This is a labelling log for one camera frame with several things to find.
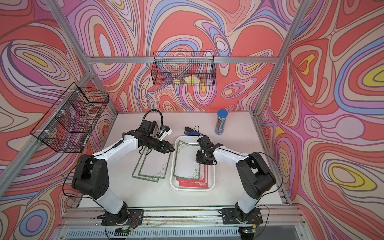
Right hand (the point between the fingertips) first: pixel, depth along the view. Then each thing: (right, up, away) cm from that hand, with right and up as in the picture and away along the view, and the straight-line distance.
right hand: (199, 164), depth 91 cm
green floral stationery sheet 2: (-38, -4, -2) cm, 39 cm away
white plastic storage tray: (-8, -5, -5) cm, 10 cm away
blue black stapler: (-7, +20, +13) cm, 24 cm away
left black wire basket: (-68, +24, -16) cm, 74 cm away
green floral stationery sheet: (-28, -1, +2) cm, 28 cm away
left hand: (-16, +10, -6) cm, 20 cm away
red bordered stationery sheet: (+2, -9, -7) cm, 12 cm away
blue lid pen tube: (+14, +31, +2) cm, 34 cm away
